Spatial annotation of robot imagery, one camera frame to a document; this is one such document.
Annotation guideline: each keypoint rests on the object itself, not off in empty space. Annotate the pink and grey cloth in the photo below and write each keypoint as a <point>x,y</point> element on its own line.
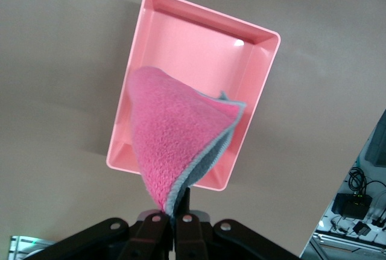
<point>169,127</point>

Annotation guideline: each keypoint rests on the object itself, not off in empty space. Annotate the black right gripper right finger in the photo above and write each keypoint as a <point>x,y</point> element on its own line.
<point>193,239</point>

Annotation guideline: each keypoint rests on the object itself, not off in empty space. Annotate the pink plastic bin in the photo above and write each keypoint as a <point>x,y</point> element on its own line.
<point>196,46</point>

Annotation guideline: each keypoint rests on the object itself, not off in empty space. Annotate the black electronics box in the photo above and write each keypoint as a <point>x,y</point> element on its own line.
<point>351,207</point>

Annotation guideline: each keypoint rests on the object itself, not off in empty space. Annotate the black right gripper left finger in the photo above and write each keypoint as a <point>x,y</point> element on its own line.
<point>150,239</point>

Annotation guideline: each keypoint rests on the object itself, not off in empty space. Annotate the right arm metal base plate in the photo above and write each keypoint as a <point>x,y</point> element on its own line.
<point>27,249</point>

